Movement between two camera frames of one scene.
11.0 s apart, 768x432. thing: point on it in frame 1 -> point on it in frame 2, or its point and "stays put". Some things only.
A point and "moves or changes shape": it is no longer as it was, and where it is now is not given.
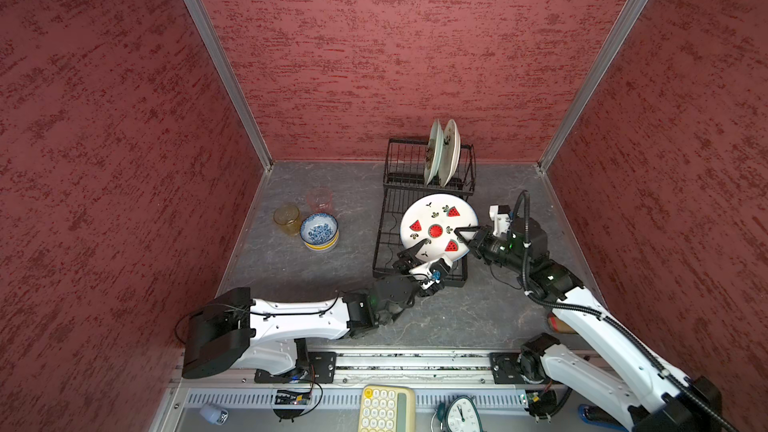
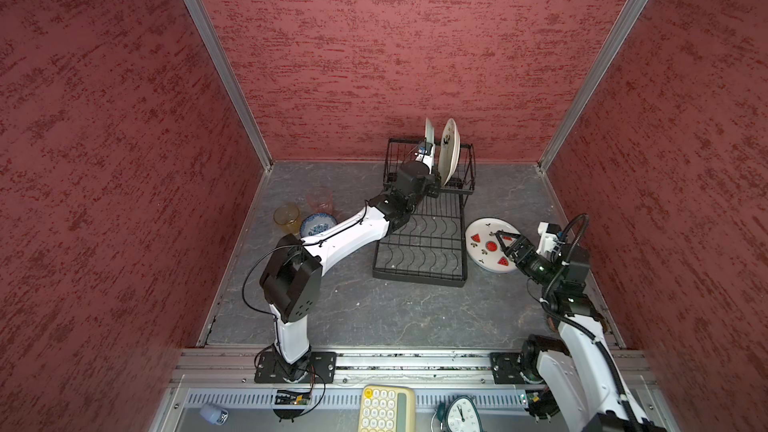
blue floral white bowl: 319,228 stays put
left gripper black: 407,257 -> 433,186
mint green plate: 434,153 moves or changes shape
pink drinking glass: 320,200 stays put
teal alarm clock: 462,414 stays put
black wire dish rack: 403,182 stays put
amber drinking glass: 287,217 stays put
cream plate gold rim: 449,154 stays put
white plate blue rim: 434,218 moves or changes shape
